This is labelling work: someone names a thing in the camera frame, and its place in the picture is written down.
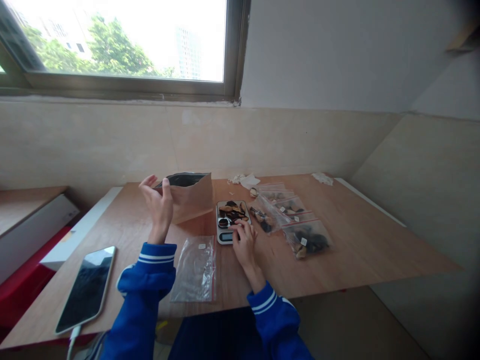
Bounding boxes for person's left hand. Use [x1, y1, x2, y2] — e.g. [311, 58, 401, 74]
[138, 174, 176, 245]

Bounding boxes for person's right hand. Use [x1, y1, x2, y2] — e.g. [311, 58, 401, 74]
[229, 220, 260, 269]

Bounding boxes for brown paper pouch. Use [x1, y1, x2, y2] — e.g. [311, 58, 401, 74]
[154, 172, 214, 226]

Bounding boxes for pile of dried fruit pieces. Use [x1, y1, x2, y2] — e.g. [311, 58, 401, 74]
[218, 200, 250, 227]

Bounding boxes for white digital kitchen scale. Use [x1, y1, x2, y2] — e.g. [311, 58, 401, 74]
[215, 200, 253, 246]

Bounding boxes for zip bag with dark pieces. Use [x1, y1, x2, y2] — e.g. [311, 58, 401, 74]
[248, 194, 292, 235]
[281, 218, 334, 261]

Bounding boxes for zip bag with pale pieces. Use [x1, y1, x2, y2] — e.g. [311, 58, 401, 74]
[258, 182, 297, 204]

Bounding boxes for zip bag with mixed pieces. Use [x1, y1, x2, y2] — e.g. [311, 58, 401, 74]
[273, 196, 314, 226]

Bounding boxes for empty clear zip bag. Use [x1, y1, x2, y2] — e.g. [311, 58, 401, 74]
[170, 235, 218, 304]

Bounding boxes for person's legs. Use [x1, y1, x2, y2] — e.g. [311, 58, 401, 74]
[167, 306, 265, 360]

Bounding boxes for smartphone with white case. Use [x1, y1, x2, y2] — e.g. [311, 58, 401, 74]
[54, 245, 118, 336]

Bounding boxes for red cloth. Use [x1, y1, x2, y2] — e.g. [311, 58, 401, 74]
[0, 224, 73, 333]

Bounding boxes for white charging cable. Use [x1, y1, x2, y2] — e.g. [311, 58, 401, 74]
[65, 325, 83, 360]

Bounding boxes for window with metal frame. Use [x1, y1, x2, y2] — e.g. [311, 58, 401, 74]
[0, 0, 251, 107]

